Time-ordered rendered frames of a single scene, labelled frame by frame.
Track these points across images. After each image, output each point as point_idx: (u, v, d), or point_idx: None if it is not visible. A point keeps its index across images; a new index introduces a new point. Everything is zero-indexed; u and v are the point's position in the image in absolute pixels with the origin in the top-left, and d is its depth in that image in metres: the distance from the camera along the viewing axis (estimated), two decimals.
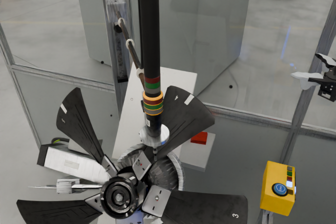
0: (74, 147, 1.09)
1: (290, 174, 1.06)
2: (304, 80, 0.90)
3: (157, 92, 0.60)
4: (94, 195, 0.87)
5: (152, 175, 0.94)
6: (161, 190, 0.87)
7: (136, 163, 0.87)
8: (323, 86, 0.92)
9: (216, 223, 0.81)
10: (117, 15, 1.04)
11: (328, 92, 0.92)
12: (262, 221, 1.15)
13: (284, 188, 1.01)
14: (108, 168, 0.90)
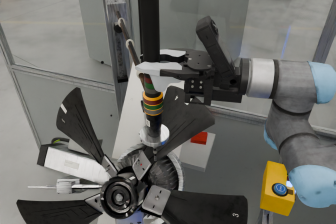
0: (74, 147, 1.09)
1: None
2: (154, 74, 0.54)
3: (157, 92, 0.60)
4: (94, 195, 0.87)
5: (152, 175, 0.94)
6: (161, 190, 0.87)
7: (136, 163, 0.87)
8: (188, 86, 0.56)
9: (216, 222, 0.80)
10: (117, 15, 1.04)
11: (198, 93, 0.57)
12: (262, 221, 1.15)
13: (284, 188, 1.01)
14: (108, 168, 0.90)
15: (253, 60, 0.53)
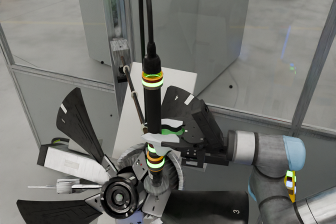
0: (74, 147, 1.09)
1: (290, 174, 1.06)
2: (156, 145, 0.66)
3: None
4: (94, 195, 0.87)
5: None
6: None
7: (136, 163, 0.87)
8: (184, 152, 0.68)
9: (216, 220, 0.80)
10: (122, 61, 1.16)
11: (192, 157, 0.69)
12: (262, 221, 1.15)
13: None
14: (108, 168, 0.90)
15: (238, 135, 0.65)
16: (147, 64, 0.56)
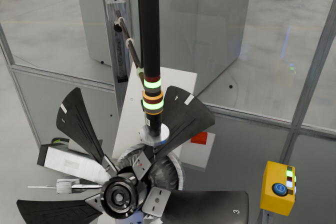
0: (74, 147, 1.09)
1: (290, 174, 1.06)
2: None
3: (157, 91, 0.60)
4: (94, 195, 0.87)
5: (152, 175, 0.94)
6: (161, 190, 0.87)
7: (136, 163, 0.87)
8: None
9: (216, 220, 0.80)
10: (117, 15, 1.04)
11: None
12: (262, 221, 1.15)
13: (284, 188, 1.01)
14: (108, 168, 0.90)
15: None
16: None
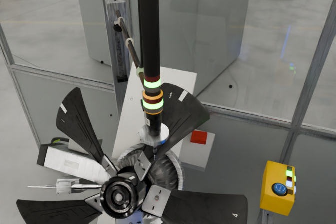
0: (74, 147, 1.09)
1: (290, 174, 1.06)
2: None
3: (157, 91, 0.60)
4: (112, 163, 0.87)
5: None
6: (141, 222, 0.88)
7: (156, 196, 0.85)
8: None
9: None
10: (117, 15, 1.04)
11: None
12: (262, 221, 1.15)
13: (284, 188, 1.01)
14: (141, 166, 0.87)
15: None
16: None
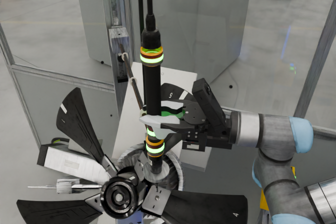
0: (74, 147, 1.09)
1: None
2: (155, 126, 0.62)
3: (158, 138, 0.68)
4: (112, 163, 0.87)
5: None
6: (141, 222, 0.88)
7: (156, 196, 0.85)
8: (185, 135, 0.65)
9: None
10: (121, 49, 1.12)
11: (194, 140, 0.65)
12: (262, 221, 1.15)
13: None
14: (141, 166, 0.87)
15: (242, 116, 0.62)
16: (146, 38, 0.52)
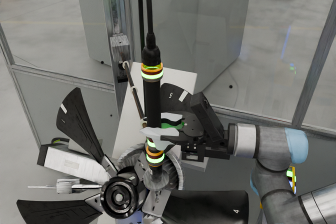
0: (74, 147, 1.09)
1: (290, 174, 1.06)
2: (155, 139, 0.65)
3: None
4: (112, 163, 0.87)
5: None
6: (141, 222, 0.88)
7: (158, 199, 0.85)
8: (184, 146, 0.67)
9: None
10: (122, 57, 1.15)
11: (193, 151, 0.67)
12: (262, 221, 1.15)
13: None
14: (141, 166, 0.87)
15: (239, 128, 0.64)
16: (146, 55, 0.55)
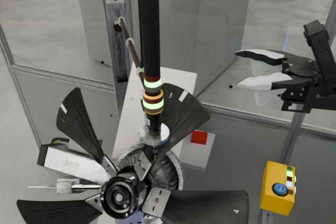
0: (74, 147, 1.09)
1: (290, 174, 1.06)
2: (264, 89, 0.50)
3: (157, 91, 0.60)
4: (112, 163, 0.87)
5: None
6: (141, 222, 0.88)
7: (158, 199, 0.85)
8: (288, 93, 0.54)
9: None
10: (117, 15, 1.04)
11: (296, 100, 0.54)
12: (262, 221, 1.15)
13: (284, 188, 1.01)
14: (141, 166, 0.87)
15: None
16: None
